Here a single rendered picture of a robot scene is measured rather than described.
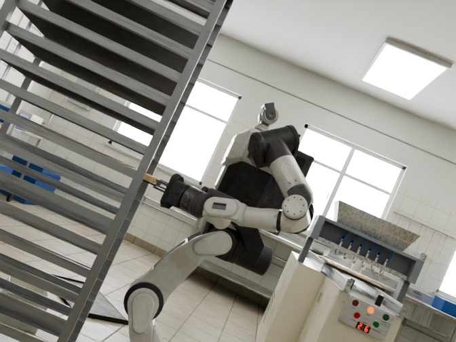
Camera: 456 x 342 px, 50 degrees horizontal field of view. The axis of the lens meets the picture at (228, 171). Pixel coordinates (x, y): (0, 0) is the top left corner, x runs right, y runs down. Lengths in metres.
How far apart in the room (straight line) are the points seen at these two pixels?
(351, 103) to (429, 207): 1.63
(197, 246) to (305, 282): 1.60
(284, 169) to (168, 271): 0.59
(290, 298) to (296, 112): 3.62
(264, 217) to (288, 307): 1.84
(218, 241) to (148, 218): 4.76
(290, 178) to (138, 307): 0.72
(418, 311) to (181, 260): 4.48
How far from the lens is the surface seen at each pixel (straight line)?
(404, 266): 3.47
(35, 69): 1.77
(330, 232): 3.38
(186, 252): 1.81
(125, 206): 1.65
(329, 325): 2.64
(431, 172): 6.70
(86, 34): 1.76
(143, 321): 1.85
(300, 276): 3.29
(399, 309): 2.68
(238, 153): 1.76
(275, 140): 1.64
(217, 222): 1.60
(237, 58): 6.71
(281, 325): 3.34
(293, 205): 1.50
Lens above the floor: 1.01
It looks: 3 degrees up
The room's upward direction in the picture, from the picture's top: 25 degrees clockwise
